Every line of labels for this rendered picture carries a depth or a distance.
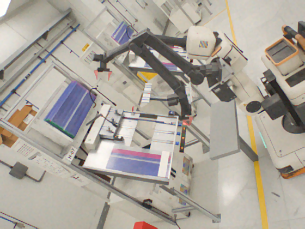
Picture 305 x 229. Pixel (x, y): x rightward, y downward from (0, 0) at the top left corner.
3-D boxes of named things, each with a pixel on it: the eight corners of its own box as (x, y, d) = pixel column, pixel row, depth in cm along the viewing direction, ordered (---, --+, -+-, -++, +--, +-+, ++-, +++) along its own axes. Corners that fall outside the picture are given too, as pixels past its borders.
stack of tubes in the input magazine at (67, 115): (97, 96, 206) (74, 78, 194) (74, 137, 171) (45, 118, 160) (90, 102, 213) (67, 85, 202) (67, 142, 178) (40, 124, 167)
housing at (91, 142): (113, 114, 222) (110, 104, 212) (96, 153, 189) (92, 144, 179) (105, 113, 224) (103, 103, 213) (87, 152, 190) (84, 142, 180)
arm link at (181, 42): (139, 41, 136) (139, 26, 137) (133, 49, 149) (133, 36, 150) (199, 49, 152) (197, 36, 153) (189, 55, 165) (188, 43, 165)
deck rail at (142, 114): (178, 120, 213) (178, 115, 209) (177, 121, 212) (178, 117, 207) (110, 112, 224) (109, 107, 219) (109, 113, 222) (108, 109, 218)
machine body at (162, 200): (196, 161, 258) (162, 132, 232) (192, 219, 210) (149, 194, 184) (158, 173, 297) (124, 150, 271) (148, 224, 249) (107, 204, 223)
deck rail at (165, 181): (169, 183, 167) (169, 179, 162) (168, 185, 166) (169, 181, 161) (84, 168, 177) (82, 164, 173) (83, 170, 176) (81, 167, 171)
